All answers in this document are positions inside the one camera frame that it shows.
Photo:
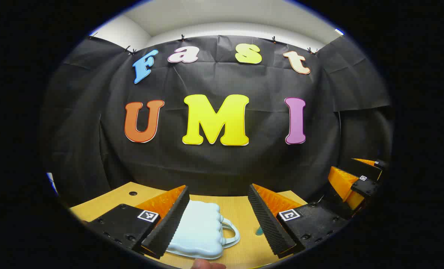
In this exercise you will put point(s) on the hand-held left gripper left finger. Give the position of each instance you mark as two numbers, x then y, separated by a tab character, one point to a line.
169	228

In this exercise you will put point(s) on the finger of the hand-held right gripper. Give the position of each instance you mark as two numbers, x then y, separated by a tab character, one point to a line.
367	168
341	183

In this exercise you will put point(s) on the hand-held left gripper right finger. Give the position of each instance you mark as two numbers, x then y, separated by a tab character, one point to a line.
268	224

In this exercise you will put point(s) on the teal skincare tube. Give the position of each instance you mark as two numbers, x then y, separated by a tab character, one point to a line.
259	231

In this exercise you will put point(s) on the light blue suitcase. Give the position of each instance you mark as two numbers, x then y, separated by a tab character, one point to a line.
203	231

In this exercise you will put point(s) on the black backdrop cloth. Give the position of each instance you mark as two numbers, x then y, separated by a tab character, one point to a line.
214	168

